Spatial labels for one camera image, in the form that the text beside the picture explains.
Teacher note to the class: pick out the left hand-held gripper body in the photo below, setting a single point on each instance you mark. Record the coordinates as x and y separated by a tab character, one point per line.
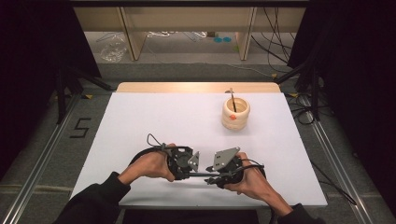
179	161

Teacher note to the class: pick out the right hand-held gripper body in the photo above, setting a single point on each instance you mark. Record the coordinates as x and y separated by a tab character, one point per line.
225	158

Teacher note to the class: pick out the beige ribbed cup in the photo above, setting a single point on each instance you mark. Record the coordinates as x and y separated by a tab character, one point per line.
235	121

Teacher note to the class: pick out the person's left hand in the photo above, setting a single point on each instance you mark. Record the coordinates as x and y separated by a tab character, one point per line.
149	166

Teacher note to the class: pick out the person's right hand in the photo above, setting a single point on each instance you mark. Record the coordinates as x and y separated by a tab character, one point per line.
253	183

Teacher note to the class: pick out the white foam board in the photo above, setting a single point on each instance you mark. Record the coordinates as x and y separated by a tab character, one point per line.
155	118

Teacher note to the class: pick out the wooden table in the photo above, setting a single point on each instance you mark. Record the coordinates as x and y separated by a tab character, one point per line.
186	87

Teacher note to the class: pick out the yellow tape piece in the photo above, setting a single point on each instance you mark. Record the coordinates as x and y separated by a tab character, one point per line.
88	96
293	95

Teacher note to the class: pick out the black tripod stand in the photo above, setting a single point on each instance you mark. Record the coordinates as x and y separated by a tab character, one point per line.
315	93
61	93

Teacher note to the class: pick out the clear plastic bag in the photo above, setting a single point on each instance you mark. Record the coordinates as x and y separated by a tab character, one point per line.
113	49

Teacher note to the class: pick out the beige wooden shelf unit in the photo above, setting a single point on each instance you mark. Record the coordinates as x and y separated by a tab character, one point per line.
186	18

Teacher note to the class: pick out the dark curtain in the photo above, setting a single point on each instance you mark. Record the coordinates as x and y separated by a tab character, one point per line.
358	62
31	46

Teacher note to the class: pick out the aluminium floor rail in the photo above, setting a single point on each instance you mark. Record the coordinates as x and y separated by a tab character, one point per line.
343	183
29	183

